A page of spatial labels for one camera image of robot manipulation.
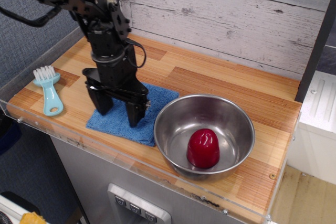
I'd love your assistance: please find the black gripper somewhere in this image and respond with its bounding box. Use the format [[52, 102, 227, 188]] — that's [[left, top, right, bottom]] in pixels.
[[82, 53, 150, 127]]

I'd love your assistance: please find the blue microfiber cloth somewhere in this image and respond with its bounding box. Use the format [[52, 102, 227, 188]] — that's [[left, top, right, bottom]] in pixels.
[[86, 83, 180, 147]]

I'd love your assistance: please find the stainless steel bowl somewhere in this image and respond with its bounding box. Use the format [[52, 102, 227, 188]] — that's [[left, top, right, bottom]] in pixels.
[[154, 94, 256, 181]]

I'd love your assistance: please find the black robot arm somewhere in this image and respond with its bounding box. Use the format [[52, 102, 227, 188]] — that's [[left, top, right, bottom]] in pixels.
[[37, 0, 150, 127]]

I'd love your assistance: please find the clear acrylic table guard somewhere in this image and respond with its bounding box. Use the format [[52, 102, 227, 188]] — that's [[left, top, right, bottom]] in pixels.
[[1, 97, 301, 223]]

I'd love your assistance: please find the light blue scrub brush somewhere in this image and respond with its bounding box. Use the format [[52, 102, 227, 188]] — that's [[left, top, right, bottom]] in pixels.
[[33, 66, 64, 116]]

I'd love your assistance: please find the red toy pepper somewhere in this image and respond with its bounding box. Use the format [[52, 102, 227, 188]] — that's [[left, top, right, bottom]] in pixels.
[[186, 129, 220, 168]]

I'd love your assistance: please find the silver button control panel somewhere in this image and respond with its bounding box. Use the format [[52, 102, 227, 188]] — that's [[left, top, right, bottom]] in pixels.
[[107, 183, 172, 223]]

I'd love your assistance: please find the yellow object bottom left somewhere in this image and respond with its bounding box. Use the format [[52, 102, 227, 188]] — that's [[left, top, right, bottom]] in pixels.
[[19, 212, 47, 224]]

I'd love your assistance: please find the white appliance at right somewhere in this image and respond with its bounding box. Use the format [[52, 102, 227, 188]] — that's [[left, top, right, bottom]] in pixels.
[[287, 71, 335, 184]]

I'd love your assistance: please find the dark right vertical post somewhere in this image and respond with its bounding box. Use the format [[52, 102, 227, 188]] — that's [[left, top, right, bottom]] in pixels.
[[295, 0, 335, 103]]

